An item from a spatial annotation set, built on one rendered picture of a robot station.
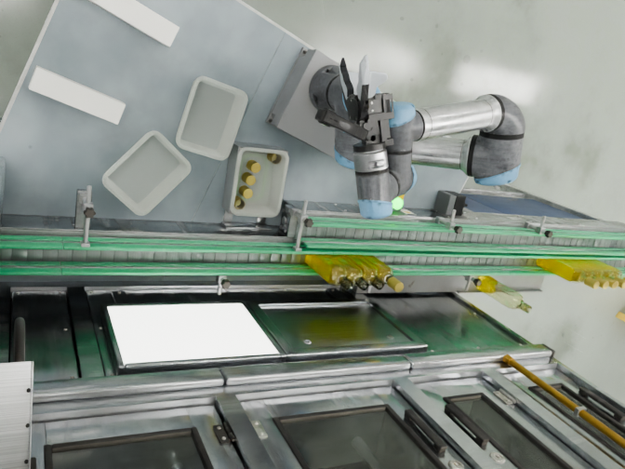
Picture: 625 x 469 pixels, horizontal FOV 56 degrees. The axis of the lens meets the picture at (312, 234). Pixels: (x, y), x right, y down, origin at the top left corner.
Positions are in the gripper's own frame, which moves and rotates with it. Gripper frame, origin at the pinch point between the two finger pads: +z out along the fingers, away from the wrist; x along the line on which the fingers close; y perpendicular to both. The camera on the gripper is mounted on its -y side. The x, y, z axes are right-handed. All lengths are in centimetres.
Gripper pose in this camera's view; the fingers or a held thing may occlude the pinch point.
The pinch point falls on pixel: (350, 56)
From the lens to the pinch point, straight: 128.3
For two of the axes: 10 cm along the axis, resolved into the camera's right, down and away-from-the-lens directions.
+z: -1.3, -9.5, -2.9
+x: 2.6, 2.5, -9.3
